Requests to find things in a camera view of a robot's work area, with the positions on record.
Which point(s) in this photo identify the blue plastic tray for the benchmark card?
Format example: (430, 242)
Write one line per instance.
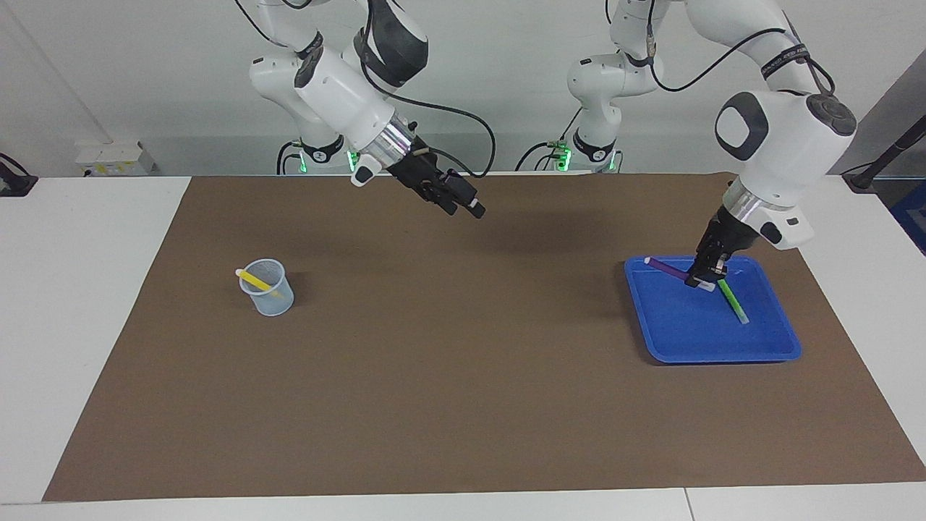
(680, 344)

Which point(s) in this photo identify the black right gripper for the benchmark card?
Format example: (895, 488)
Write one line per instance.
(427, 174)

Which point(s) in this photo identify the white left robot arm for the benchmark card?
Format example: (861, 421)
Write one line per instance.
(788, 145)

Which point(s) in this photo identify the purple pen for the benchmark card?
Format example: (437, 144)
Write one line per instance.
(665, 266)

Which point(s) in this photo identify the translucent plastic cup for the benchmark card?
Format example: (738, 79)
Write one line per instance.
(271, 304)

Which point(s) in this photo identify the black table clamp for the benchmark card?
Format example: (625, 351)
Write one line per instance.
(14, 184)

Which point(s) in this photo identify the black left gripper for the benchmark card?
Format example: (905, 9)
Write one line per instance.
(723, 239)

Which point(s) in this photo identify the blue box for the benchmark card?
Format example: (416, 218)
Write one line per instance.
(913, 217)

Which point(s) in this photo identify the black stand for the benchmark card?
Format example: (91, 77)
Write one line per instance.
(864, 176)

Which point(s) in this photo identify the brown table mat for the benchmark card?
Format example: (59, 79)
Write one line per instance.
(463, 398)

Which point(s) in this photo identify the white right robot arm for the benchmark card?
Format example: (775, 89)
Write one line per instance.
(340, 94)

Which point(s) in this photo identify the green pen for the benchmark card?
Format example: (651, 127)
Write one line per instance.
(734, 304)

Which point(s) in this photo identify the yellow pen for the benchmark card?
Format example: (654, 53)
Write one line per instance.
(252, 276)

